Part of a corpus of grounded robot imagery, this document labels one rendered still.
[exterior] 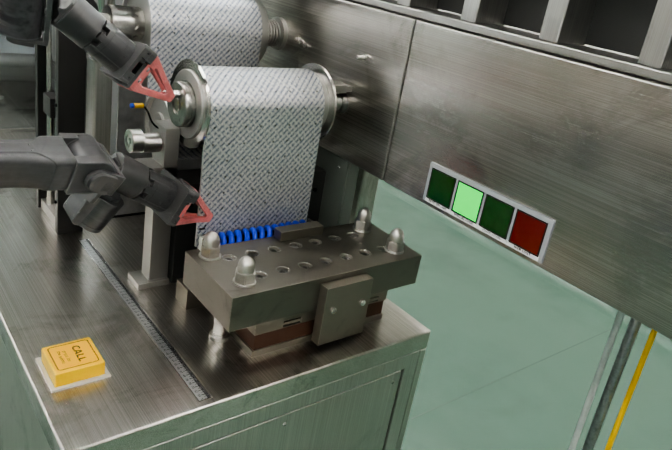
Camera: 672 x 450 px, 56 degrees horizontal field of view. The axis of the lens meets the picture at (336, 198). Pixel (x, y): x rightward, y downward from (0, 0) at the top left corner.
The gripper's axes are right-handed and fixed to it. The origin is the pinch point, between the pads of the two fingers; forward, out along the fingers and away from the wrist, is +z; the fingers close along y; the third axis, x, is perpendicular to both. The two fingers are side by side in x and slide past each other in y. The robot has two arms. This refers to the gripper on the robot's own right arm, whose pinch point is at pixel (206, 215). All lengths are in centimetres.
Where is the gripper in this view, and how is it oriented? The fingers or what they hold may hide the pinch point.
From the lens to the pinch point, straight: 112.1
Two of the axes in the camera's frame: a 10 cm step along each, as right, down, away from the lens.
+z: 5.9, 3.8, 7.1
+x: 5.4, -8.4, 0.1
